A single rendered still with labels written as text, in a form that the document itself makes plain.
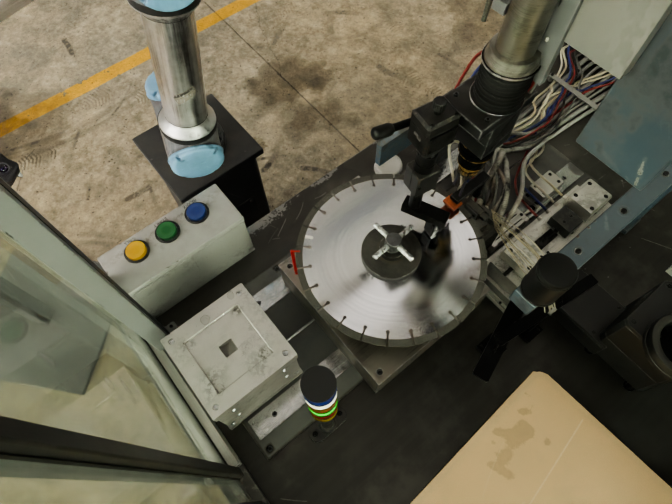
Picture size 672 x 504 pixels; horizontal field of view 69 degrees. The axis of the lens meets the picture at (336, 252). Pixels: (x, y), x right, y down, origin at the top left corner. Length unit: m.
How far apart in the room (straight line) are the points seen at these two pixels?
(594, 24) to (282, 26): 2.27
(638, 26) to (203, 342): 0.78
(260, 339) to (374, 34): 2.08
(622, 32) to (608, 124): 0.13
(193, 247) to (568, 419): 0.82
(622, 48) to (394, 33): 2.17
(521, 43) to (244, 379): 0.67
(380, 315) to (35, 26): 2.71
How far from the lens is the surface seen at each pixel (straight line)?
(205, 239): 1.02
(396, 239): 0.87
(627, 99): 0.70
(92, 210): 2.31
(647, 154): 0.73
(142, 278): 1.02
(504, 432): 1.07
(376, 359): 0.95
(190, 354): 0.93
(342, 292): 0.88
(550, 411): 1.11
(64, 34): 3.11
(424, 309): 0.88
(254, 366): 0.90
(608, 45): 0.66
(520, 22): 0.65
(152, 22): 0.90
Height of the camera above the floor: 1.77
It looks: 64 degrees down
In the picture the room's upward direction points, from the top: 2 degrees counter-clockwise
